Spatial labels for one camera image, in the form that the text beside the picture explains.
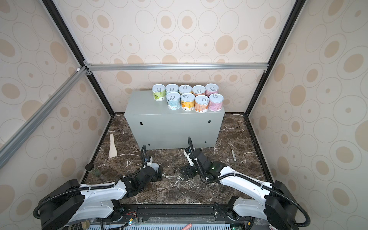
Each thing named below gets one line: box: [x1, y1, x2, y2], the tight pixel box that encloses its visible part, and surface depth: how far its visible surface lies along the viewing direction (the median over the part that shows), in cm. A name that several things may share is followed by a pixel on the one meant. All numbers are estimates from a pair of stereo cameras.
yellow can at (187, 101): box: [180, 92, 196, 112], surface depth 74 cm
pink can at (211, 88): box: [204, 83, 219, 98], surface depth 79 cm
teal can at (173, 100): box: [166, 91, 181, 111], surface depth 74 cm
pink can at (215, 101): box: [208, 92, 224, 112], surface depth 74 cm
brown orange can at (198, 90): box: [191, 84, 207, 97], surface depth 78 cm
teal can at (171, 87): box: [165, 83, 179, 96], surface depth 79 cm
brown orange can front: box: [194, 94, 210, 113], surface depth 73 cm
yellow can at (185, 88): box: [178, 84, 193, 96], surface depth 79 cm
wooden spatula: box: [109, 133, 118, 159], surface depth 102 cm
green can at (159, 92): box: [151, 83, 166, 102], surface depth 79 cm
